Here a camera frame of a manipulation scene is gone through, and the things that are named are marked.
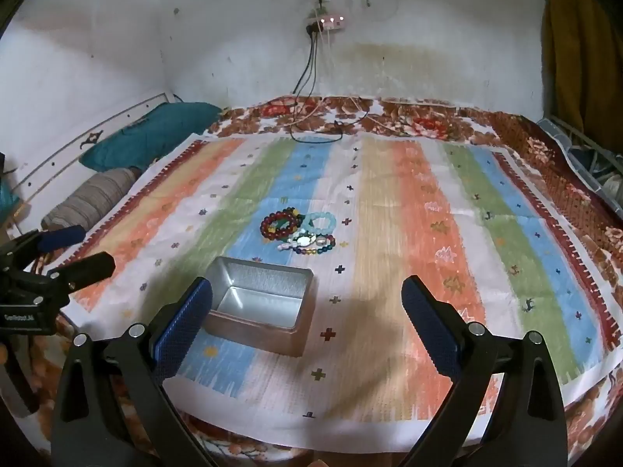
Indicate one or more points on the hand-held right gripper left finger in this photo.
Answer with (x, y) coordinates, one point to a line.
(182, 333)

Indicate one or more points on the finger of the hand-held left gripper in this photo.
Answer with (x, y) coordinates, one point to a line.
(90, 267)
(63, 238)

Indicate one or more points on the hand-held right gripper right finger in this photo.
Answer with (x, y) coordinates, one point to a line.
(430, 333)

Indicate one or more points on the silver metal tin box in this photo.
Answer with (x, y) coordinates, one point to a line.
(272, 282)

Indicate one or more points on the small white jewelry piece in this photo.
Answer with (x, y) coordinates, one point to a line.
(304, 241)

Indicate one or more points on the grey striped bolster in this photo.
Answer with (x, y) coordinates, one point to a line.
(92, 197)

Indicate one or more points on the teal pillow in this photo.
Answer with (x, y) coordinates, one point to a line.
(146, 131)

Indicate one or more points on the striped pastel cloth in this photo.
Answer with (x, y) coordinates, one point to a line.
(389, 204)

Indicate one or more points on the clear storage bin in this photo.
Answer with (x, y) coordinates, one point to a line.
(584, 151)

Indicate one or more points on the mustard yellow garment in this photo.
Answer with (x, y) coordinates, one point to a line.
(584, 58)

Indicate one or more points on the white power strip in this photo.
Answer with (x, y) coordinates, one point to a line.
(331, 22)

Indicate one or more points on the white bed frame board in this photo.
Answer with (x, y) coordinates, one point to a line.
(73, 146)

